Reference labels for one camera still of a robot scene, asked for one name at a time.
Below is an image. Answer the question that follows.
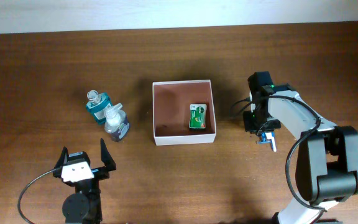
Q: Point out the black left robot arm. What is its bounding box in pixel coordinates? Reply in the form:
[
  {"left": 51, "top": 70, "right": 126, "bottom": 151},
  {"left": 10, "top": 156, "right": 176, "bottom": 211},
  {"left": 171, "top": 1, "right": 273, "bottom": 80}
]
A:
[{"left": 53, "top": 139, "right": 116, "bottom": 224}]

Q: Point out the teal mouthwash bottle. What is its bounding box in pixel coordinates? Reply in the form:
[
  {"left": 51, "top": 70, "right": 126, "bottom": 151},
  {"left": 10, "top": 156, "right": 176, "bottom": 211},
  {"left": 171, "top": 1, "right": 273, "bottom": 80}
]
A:
[{"left": 85, "top": 90, "right": 112, "bottom": 124}]

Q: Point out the black right camera cable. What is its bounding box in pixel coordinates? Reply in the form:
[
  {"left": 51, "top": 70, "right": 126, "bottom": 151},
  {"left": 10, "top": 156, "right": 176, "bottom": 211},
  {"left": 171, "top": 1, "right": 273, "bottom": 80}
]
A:
[{"left": 228, "top": 95, "right": 328, "bottom": 212}]

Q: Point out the black camera cable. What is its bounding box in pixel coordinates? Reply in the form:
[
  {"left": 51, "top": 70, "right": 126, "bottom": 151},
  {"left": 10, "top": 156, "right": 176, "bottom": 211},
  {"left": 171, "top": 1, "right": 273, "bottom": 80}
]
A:
[
  {"left": 17, "top": 167, "right": 62, "bottom": 224},
  {"left": 228, "top": 95, "right": 328, "bottom": 212}
]

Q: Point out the black left camera cable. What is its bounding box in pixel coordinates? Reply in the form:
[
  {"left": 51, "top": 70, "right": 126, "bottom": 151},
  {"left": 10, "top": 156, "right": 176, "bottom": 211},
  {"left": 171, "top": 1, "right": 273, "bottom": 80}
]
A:
[{"left": 17, "top": 167, "right": 62, "bottom": 224}]

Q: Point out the green soap packet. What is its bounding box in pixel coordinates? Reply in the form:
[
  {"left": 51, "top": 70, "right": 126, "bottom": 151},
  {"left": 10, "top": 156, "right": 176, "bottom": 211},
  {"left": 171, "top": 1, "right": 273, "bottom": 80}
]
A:
[{"left": 189, "top": 104, "right": 207, "bottom": 129}]

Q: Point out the white cardboard box pink interior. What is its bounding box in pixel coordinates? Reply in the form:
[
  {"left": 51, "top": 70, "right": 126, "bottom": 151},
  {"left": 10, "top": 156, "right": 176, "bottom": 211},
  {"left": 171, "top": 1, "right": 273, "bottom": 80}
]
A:
[{"left": 152, "top": 80, "right": 216, "bottom": 146}]

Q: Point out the blue disposable razor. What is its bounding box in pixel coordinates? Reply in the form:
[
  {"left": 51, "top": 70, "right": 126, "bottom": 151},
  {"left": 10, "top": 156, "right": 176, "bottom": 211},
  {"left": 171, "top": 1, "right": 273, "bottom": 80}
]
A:
[{"left": 257, "top": 133, "right": 272, "bottom": 144}]

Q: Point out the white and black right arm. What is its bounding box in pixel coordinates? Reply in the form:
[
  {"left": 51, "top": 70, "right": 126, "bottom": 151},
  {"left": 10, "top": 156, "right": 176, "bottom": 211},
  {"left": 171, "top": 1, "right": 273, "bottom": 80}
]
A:
[{"left": 247, "top": 84, "right": 358, "bottom": 223}]

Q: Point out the clear foaming soap pump bottle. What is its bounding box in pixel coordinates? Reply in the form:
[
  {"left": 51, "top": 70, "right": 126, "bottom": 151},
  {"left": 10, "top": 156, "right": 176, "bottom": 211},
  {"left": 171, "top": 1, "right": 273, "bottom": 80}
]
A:
[{"left": 104, "top": 103, "right": 130, "bottom": 142}]

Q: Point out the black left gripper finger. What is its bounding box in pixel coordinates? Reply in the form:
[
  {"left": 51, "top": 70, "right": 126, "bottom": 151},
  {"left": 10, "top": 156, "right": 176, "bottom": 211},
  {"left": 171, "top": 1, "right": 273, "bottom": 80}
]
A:
[
  {"left": 100, "top": 138, "right": 116, "bottom": 172},
  {"left": 54, "top": 147, "right": 68, "bottom": 169}
]

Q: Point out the blue and white toothbrush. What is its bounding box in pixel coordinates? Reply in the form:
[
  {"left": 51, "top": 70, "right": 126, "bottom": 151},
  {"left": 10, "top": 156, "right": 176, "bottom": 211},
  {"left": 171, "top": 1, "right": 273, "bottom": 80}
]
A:
[{"left": 266, "top": 132, "right": 277, "bottom": 152}]

